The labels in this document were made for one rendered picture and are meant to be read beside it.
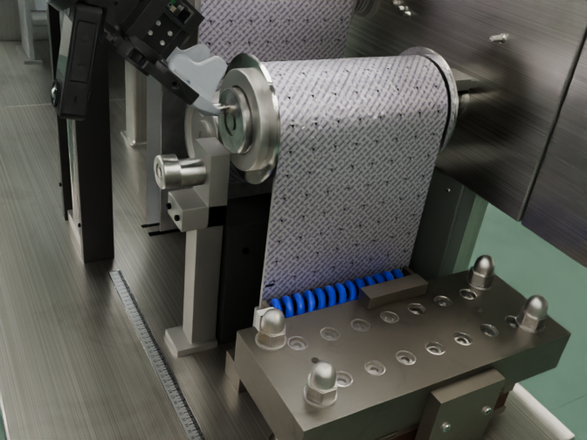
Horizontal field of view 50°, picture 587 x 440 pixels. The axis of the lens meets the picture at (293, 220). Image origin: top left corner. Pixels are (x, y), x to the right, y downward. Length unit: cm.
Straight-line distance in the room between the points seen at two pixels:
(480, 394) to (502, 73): 40
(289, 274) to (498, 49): 39
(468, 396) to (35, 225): 79
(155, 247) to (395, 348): 51
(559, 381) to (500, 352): 170
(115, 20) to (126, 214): 62
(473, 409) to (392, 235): 24
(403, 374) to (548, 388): 174
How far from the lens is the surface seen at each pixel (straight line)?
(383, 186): 80
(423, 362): 76
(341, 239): 80
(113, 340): 93
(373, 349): 76
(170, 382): 87
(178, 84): 65
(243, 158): 72
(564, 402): 243
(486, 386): 78
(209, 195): 76
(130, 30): 63
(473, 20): 90
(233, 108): 71
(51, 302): 101
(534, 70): 83
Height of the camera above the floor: 152
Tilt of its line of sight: 30 degrees down
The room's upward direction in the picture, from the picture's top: 8 degrees clockwise
